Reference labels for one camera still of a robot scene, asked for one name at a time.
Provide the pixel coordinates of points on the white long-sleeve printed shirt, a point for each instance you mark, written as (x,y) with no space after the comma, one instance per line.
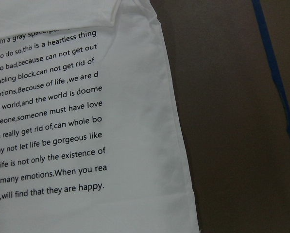
(90,139)

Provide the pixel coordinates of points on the brown paper table cover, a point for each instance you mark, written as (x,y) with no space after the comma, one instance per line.
(231,115)

